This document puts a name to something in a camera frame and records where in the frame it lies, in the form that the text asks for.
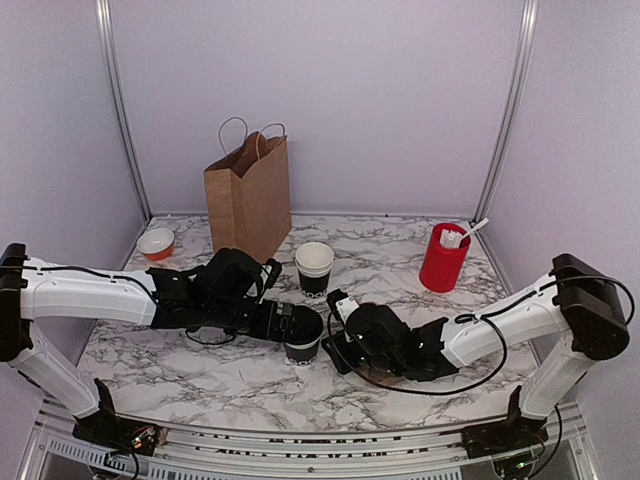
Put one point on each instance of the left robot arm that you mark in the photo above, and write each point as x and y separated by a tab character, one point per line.
226	293

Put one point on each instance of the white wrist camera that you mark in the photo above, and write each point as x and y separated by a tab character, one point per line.
270	272
341	306

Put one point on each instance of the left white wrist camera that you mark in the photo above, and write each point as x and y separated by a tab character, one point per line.
270	272

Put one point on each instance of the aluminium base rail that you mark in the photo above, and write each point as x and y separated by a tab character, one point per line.
196	452

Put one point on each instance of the sugar packets in container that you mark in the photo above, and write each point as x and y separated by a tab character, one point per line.
451	239

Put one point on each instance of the right aluminium frame post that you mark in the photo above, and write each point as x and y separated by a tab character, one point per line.
515	92

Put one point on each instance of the stack of paper cups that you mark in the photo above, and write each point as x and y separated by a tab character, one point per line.
314	262

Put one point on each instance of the black paper coffee cup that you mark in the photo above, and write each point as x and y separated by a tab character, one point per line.
301	354

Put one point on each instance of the left aluminium frame post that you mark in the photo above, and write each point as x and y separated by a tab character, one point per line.
112	70

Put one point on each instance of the aluminium frame post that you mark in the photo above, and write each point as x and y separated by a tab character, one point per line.
112	70
515	92

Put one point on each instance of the cardboard cup carrier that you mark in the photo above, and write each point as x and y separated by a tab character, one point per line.
384	377

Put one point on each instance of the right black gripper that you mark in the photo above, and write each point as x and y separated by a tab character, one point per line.
342	361

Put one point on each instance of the black plastic cup lid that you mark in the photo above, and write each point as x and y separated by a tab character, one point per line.
304	327

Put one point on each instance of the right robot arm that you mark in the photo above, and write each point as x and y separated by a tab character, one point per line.
573	300

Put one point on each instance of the brown paper bag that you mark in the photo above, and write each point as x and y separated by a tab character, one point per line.
248	195

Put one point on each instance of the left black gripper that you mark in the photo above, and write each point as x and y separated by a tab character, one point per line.
266	328

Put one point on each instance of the orange white bowl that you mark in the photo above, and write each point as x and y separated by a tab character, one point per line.
156	244

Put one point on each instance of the red cylindrical container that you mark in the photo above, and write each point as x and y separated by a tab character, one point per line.
441	265

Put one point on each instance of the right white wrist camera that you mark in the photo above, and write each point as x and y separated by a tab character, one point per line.
341	306

